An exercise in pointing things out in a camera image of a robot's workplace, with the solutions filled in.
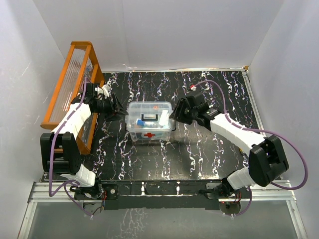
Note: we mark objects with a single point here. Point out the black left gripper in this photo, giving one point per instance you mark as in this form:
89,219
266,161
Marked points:
116,107

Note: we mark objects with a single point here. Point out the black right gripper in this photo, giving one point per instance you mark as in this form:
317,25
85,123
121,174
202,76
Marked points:
178,114

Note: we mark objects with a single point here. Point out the white paper leaflet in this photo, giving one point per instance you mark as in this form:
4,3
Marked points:
164,118

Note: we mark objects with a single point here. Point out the clear box lid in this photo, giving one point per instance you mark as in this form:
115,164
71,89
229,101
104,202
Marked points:
145,111

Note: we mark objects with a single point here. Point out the clear medicine kit box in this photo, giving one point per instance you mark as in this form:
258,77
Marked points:
151,135

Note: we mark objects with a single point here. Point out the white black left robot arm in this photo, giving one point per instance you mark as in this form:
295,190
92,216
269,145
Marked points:
59,150

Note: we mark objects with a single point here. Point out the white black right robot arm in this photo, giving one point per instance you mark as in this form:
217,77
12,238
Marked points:
267,159

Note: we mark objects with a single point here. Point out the orange wooden rack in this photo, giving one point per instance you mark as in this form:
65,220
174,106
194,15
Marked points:
81,62

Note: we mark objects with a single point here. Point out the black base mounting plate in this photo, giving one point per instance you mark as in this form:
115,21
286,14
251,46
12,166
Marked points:
158,194

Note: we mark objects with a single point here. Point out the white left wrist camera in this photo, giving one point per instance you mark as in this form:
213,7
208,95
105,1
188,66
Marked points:
104,91

